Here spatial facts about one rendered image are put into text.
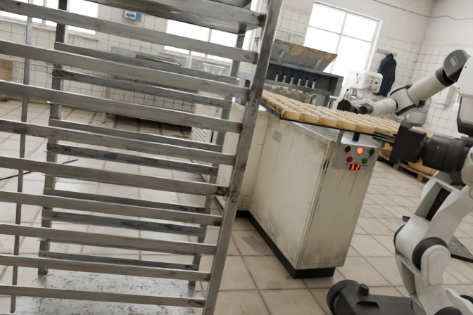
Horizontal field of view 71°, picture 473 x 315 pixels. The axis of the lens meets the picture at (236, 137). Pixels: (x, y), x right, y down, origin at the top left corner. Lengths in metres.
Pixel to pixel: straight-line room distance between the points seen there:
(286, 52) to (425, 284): 1.57
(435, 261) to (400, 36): 5.84
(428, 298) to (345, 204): 0.60
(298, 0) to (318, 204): 4.46
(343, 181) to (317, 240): 0.36
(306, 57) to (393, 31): 4.58
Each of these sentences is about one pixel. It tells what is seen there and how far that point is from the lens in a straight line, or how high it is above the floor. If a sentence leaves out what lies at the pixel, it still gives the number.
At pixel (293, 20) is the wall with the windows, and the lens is 5.81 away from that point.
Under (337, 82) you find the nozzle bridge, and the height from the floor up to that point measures 1.12.
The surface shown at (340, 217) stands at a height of 0.41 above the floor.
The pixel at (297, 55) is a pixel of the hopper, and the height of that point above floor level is 1.25.
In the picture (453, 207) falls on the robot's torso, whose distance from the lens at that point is 1.44.
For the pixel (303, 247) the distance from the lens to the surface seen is 1.93.
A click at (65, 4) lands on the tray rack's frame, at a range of 1.32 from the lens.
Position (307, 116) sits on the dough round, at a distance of 0.93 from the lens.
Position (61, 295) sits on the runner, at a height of 0.42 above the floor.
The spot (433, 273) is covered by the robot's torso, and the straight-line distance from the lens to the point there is 1.49.
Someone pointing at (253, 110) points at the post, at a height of 1.02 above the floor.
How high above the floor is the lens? 1.12
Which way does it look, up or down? 13 degrees down
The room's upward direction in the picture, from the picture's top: 12 degrees clockwise
